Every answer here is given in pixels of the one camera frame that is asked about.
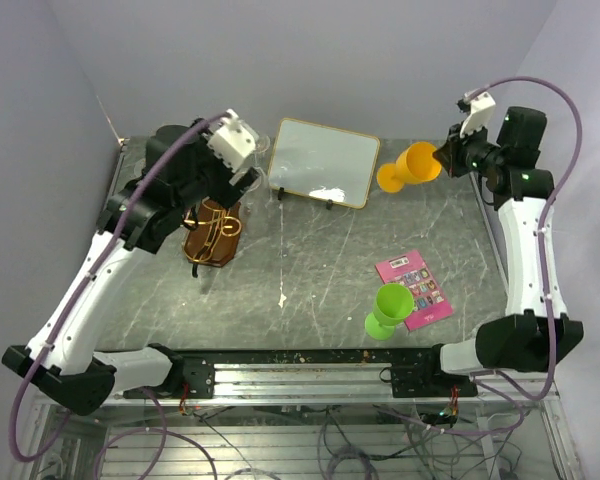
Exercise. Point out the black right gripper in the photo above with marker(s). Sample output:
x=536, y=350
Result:
x=449, y=154

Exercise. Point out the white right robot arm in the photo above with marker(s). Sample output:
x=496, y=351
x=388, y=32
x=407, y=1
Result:
x=536, y=332

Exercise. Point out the green plastic goblet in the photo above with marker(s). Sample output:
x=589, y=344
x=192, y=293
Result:
x=392, y=305

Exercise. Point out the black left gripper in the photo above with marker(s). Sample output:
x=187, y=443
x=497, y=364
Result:
x=226, y=193

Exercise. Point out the aluminium rail frame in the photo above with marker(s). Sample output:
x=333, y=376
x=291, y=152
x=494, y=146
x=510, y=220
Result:
x=310, y=414

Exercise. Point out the clear wine glass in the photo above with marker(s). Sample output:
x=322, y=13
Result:
x=257, y=194

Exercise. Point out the gold framed whiteboard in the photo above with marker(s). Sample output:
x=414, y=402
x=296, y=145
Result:
x=323, y=163

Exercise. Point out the pink booklet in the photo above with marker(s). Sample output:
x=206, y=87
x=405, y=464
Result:
x=411, y=271

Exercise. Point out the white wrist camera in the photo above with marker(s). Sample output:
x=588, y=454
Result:
x=478, y=107
x=233, y=141

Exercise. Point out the gold wire wine glass rack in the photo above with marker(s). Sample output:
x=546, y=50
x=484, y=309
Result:
x=213, y=235

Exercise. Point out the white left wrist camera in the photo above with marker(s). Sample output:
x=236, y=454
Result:
x=233, y=141

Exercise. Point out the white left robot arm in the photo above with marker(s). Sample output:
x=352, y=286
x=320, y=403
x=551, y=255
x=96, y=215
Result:
x=184, y=165

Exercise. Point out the orange plastic goblet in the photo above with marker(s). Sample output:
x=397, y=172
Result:
x=415, y=165

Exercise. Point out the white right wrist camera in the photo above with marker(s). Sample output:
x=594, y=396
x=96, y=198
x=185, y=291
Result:
x=478, y=107

